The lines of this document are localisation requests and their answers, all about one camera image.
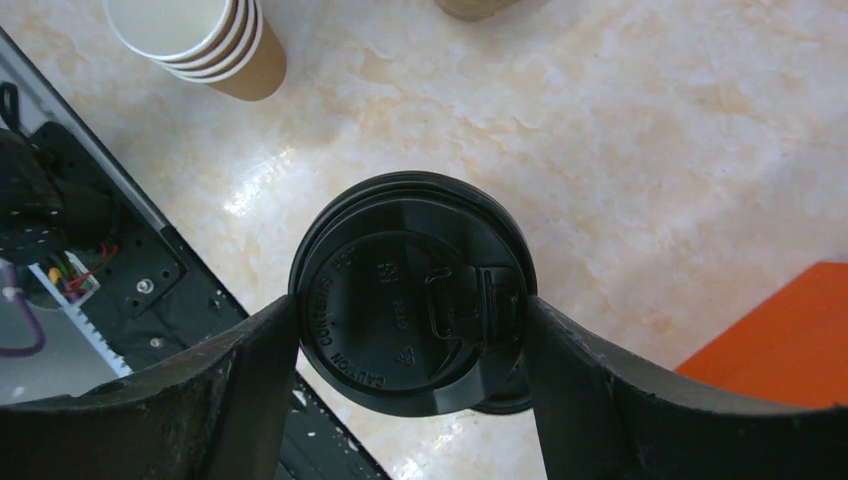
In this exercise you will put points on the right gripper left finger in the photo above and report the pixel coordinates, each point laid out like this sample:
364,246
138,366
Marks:
214,411

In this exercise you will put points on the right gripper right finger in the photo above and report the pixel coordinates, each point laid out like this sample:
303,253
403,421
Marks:
603,412

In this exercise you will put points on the orange paper bag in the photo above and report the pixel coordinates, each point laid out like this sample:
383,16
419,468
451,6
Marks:
790,349

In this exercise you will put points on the single black cup lid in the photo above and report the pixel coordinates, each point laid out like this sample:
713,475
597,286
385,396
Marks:
411,290

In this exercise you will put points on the stack of brown paper cups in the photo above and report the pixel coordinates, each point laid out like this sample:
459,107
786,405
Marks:
228,46

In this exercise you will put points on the stack of black cup lids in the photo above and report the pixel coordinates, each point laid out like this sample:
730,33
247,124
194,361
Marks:
514,396

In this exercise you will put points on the brown pulp cup carrier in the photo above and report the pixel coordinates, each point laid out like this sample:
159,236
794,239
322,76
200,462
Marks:
473,10

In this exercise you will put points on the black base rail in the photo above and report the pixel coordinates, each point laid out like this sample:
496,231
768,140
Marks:
155,298

